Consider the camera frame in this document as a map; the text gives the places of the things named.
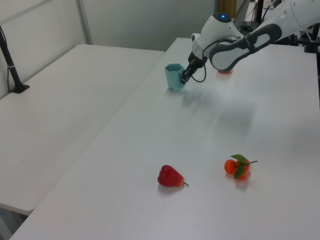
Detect red toy pear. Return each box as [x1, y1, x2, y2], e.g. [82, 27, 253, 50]
[157, 164, 190, 188]

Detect white side table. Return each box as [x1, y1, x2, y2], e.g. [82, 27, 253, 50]
[0, 44, 166, 216]

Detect teal hexagonal mug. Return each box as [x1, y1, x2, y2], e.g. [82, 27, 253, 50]
[164, 63, 188, 92]

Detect small oranges with leaves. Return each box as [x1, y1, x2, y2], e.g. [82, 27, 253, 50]
[223, 154, 259, 181]

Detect black pole with base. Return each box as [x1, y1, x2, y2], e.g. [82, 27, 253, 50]
[0, 24, 31, 95]

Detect grey partition frame post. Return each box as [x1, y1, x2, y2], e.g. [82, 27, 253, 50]
[75, 0, 94, 46]

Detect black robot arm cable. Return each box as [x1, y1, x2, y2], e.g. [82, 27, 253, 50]
[190, 37, 241, 83]

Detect orange wooden board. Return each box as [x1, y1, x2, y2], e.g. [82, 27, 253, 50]
[216, 0, 238, 20]

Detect black camera stand clamp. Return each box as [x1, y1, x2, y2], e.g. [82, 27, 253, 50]
[297, 22, 320, 54]

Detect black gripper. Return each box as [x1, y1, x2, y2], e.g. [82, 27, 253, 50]
[180, 51, 207, 86]

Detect black upright stand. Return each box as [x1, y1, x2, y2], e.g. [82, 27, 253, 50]
[256, 0, 266, 24]

